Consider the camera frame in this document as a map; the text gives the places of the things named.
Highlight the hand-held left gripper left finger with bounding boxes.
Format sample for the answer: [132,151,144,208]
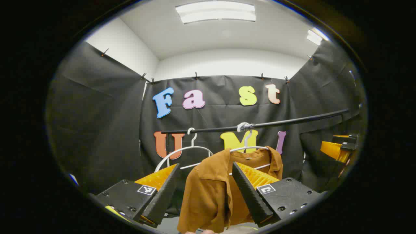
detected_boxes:
[94,162,181,228]

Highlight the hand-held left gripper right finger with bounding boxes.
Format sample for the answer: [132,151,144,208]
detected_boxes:
[231,161,323,228]

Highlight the brown collared shirt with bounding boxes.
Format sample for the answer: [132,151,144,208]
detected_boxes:
[177,146,284,234]

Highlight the white clothes hanger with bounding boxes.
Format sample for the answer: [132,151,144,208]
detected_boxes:
[229,129,271,176]
[154,127,214,173]

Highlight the white empty clothes hanger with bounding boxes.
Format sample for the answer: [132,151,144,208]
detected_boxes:
[154,127,214,173]

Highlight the silver tape wrap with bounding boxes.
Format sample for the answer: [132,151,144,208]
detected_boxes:
[237,122,256,133]

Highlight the black backdrop cloth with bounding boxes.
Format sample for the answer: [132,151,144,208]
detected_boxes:
[47,39,366,195]

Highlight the small ceiling light panel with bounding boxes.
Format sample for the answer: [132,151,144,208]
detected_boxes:
[306,27,330,46]

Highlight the row of black clips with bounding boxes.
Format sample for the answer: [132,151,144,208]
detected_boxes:
[101,48,314,85]

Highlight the large ceiling light panel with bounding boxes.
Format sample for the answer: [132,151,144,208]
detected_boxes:
[175,1,256,24]

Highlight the black clothes rail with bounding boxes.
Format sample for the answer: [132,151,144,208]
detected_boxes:
[161,109,350,160]

